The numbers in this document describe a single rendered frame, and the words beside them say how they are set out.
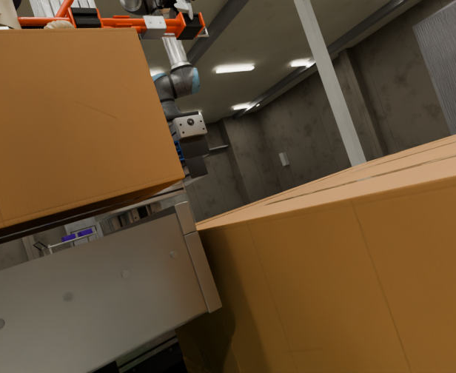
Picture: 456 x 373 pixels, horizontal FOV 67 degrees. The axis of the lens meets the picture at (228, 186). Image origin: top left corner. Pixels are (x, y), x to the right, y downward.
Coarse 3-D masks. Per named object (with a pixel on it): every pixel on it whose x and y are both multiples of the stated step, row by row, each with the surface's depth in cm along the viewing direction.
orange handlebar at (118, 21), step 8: (120, 16) 104; (128, 16) 105; (24, 24) 90; (32, 24) 91; (40, 24) 92; (104, 24) 101; (112, 24) 103; (120, 24) 103; (128, 24) 105; (136, 24) 107; (144, 24) 108; (168, 24) 113; (176, 24) 114; (168, 32) 117
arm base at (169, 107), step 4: (160, 100) 163; (164, 100) 164; (168, 100) 164; (172, 100) 167; (164, 104) 163; (168, 104) 164; (172, 104) 165; (164, 108) 162; (168, 108) 163; (172, 108) 164; (176, 108) 165; (164, 112) 162; (168, 112) 162; (172, 112) 162; (176, 112) 163; (180, 112) 165
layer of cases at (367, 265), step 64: (320, 192) 66; (384, 192) 37; (448, 192) 32; (256, 256) 62; (320, 256) 48; (384, 256) 39; (448, 256) 34; (192, 320) 97; (256, 320) 67; (320, 320) 52; (384, 320) 42; (448, 320) 35
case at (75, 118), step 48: (0, 48) 70; (48, 48) 75; (96, 48) 80; (0, 96) 69; (48, 96) 73; (96, 96) 78; (144, 96) 84; (0, 144) 67; (48, 144) 71; (96, 144) 76; (144, 144) 82; (0, 192) 65; (48, 192) 70; (96, 192) 74; (144, 192) 89; (0, 240) 85
